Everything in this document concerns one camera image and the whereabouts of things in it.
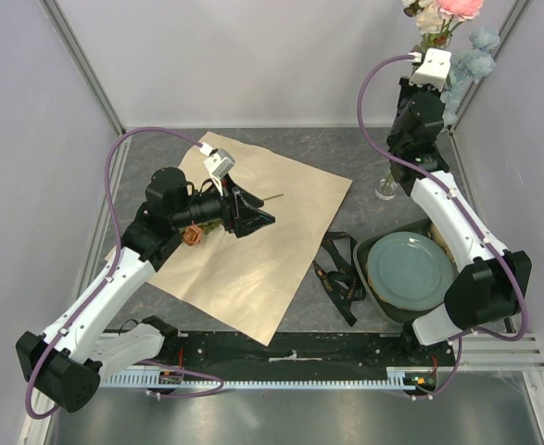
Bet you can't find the dark green tray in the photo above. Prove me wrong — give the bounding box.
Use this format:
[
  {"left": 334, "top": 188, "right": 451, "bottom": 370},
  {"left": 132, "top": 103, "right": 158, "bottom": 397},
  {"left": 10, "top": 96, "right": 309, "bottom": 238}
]
[{"left": 354, "top": 219, "right": 458, "bottom": 325}]

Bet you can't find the light blue flower stem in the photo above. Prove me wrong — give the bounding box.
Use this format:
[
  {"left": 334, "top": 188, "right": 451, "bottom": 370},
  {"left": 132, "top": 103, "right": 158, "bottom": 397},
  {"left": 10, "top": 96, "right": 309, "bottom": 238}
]
[{"left": 440, "top": 27, "right": 500, "bottom": 127}]

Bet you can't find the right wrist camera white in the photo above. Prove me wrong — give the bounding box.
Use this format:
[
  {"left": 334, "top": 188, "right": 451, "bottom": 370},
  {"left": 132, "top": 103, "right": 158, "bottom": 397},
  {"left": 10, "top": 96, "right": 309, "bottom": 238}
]
[{"left": 410, "top": 48, "right": 451, "bottom": 92}]

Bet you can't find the grey slotted cable duct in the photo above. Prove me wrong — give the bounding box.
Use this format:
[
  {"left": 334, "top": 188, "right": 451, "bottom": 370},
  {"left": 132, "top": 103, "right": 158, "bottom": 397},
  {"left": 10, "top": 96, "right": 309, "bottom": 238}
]
[{"left": 100, "top": 366, "right": 417, "bottom": 391}]

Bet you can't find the right aluminium frame post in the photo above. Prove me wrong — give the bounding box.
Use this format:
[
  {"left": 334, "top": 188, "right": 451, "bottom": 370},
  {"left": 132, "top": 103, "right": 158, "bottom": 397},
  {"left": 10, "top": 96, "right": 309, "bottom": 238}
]
[{"left": 447, "top": 0, "right": 532, "bottom": 135}]

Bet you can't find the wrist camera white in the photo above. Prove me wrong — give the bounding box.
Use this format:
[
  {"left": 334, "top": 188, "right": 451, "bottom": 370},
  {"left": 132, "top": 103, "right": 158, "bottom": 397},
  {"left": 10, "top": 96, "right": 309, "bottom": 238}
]
[
  {"left": 410, "top": 48, "right": 451, "bottom": 92},
  {"left": 199, "top": 143, "right": 235, "bottom": 188}
]

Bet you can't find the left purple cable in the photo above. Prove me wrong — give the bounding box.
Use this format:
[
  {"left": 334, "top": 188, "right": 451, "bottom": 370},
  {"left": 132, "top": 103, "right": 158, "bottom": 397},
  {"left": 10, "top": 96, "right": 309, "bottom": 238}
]
[{"left": 24, "top": 128, "right": 226, "bottom": 421}]

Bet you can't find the black ribbon gold lettering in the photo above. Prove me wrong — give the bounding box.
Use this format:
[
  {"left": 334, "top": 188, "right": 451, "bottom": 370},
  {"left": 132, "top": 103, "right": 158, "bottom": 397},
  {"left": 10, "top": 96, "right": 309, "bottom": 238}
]
[{"left": 312, "top": 231, "right": 366, "bottom": 326}]

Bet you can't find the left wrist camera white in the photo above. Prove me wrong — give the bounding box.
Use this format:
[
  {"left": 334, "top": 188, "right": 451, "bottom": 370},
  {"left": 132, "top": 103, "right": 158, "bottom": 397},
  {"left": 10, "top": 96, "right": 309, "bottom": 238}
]
[{"left": 199, "top": 143, "right": 235, "bottom": 188}]

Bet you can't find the pink peony flower stem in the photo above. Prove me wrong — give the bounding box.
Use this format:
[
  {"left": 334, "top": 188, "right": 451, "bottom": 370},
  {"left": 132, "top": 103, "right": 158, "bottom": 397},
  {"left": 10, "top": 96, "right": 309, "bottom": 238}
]
[{"left": 418, "top": 0, "right": 484, "bottom": 52}]

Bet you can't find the orange wrapping paper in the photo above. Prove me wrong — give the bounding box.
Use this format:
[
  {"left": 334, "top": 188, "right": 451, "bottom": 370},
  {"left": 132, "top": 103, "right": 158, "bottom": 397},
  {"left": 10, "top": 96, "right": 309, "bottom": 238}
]
[{"left": 148, "top": 132, "right": 351, "bottom": 346}]

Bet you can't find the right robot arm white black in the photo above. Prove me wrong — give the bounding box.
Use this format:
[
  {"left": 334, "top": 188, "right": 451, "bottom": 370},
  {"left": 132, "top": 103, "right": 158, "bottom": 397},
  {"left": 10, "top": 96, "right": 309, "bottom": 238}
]
[{"left": 386, "top": 77, "right": 532, "bottom": 365}]

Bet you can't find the left aluminium frame post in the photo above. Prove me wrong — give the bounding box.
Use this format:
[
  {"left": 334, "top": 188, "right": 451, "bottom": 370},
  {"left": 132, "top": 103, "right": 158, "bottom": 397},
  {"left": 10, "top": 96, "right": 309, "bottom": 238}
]
[{"left": 39, "top": 0, "right": 126, "bottom": 135}]

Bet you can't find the aluminium frame post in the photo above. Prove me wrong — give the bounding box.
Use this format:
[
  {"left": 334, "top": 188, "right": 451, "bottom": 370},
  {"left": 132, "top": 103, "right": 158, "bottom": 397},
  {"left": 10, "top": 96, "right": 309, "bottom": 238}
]
[
  {"left": 39, "top": 0, "right": 126, "bottom": 135},
  {"left": 447, "top": 0, "right": 532, "bottom": 135}
]

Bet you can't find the blue-grey ceramic plate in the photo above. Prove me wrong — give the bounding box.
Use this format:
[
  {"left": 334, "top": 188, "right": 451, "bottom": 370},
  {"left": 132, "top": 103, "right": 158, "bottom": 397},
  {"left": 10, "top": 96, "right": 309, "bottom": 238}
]
[{"left": 366, "top": 232, "right": 455, "bottom": 312}]

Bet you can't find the cream white rose stem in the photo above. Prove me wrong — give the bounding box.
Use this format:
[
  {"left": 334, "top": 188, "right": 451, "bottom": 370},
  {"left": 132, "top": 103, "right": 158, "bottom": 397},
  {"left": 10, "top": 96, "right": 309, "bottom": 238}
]
[{"left": 402, "top": 0, "right": 443, "bottom": 35}]

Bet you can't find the beige ceramic mug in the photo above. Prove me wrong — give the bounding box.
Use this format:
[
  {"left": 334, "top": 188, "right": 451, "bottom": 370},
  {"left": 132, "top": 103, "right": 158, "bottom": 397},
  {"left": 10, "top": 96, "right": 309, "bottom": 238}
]
[{"left": 428, "top": 222, "right": 456, "bottom": 263}]

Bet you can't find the clear glass vase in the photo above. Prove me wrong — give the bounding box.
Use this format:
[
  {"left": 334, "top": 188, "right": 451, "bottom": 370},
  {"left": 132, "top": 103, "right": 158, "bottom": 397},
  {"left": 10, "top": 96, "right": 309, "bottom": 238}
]
[{"left": 374, "top": 178, "right": 398, "bottom": 201}]

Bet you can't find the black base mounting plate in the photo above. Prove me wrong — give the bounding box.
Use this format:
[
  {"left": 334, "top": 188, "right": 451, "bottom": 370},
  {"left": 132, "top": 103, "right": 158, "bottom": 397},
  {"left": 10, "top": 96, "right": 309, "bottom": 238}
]
[{"left": 157, "top": 331, "right": 455, "bottom": 382}]

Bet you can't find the orange rose flower stem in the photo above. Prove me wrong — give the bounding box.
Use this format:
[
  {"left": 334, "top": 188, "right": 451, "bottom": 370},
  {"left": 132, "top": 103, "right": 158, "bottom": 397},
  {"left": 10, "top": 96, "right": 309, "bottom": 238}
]
[{"left": 181, "top": 193, "right": 285, "bottom": 248}]

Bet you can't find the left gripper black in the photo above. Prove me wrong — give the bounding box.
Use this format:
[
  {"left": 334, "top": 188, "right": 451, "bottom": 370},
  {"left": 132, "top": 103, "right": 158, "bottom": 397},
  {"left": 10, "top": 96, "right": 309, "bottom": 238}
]
[{"left": 171, "top": 174, "right": 275, "bottom": 238}]

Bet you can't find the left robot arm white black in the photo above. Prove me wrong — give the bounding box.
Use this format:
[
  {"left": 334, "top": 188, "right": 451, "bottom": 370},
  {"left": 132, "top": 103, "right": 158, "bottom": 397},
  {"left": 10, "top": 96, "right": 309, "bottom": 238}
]
[{"left": 16, "top": 167, "right": 275, "bottom": 413}]

